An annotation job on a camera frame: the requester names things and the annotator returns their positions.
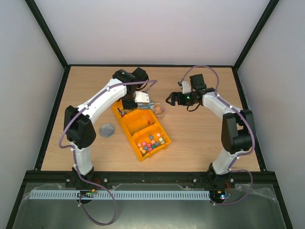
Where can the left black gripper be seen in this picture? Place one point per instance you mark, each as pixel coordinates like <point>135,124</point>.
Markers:
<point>128,106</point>

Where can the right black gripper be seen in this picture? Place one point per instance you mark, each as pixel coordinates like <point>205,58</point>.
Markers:
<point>177,98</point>

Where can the clear plastic jar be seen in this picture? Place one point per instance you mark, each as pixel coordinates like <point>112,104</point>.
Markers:
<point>159,110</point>

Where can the round metal lid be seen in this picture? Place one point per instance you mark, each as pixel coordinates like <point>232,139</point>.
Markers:
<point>107,130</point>

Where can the orange three-compartment bin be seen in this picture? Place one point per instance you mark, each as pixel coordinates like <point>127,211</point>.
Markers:
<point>143,130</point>

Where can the metal scoop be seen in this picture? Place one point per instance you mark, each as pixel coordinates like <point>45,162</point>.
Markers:
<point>146,106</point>

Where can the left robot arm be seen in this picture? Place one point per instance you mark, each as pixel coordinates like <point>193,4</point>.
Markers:
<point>79,132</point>

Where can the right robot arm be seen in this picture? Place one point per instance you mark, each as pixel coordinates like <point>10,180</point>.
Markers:
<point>238,129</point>

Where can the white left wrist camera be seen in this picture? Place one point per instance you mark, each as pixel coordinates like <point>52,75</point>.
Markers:
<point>141,97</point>

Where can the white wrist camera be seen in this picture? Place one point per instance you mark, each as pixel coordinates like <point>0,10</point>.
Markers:
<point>141,97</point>
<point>186,88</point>

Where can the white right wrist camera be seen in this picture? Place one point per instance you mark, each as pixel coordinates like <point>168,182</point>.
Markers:
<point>186,88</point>

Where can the white slotted cable duct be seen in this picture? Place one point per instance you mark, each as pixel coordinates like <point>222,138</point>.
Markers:
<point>120,195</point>

